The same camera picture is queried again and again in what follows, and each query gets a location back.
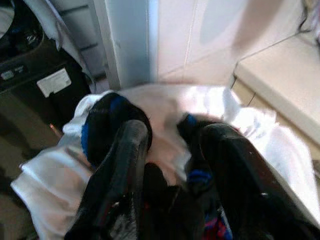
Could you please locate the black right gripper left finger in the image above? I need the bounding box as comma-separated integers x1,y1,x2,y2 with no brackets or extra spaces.
65,119,150,240

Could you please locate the black blue-striped sock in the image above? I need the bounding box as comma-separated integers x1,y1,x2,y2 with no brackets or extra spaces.
81,91,154,169
142,113,218,240

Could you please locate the beige ledge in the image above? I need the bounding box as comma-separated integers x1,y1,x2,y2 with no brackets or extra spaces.
229,31,320,178

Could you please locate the white garment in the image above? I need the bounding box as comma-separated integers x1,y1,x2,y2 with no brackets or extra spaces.
11,83,320,240

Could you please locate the red blue patterned cloth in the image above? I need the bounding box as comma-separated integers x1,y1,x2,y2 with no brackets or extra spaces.
203,214,235,240

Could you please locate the white washer label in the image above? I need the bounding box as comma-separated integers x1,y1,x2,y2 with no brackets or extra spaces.
36,68,74,98

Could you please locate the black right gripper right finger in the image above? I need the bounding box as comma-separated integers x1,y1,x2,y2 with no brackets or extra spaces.
200,123,320,240

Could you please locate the black washing machine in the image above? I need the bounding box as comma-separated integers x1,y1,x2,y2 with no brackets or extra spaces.
0,0,97,161

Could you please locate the white hanging cloth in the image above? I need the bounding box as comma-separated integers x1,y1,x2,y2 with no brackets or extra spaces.
22,0,102,87

